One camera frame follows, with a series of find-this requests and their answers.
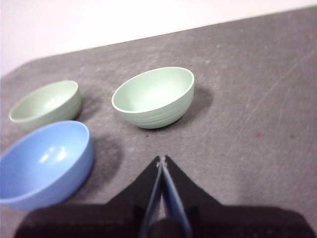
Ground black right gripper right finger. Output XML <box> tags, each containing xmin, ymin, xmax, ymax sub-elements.
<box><xmin>162</xmin><ymin>155</ymin><xmax>316</xmax><ymax>238</ymax></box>

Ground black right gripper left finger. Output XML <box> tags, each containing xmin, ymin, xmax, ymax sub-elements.
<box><xmin>13</xmin><ymin>155</ymin><xmax>163</xmax><ymax>238</ymax></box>

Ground blue ribbed bowl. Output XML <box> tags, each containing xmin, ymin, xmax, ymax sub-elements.
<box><xmin>0</xmin><ymin>120</ymin><xmax>95</xmax><ymax>211</ymax></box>

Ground pale green ribbed bowl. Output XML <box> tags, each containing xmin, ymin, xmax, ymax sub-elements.
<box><xmin>8</xmin><ymin>80</ymin><xmax>82</xmax><ymax>131</ymax></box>
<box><xmin>111</xmin><ymin>66</ymin><xmax>195</xmax><ymax>129</ymax></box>

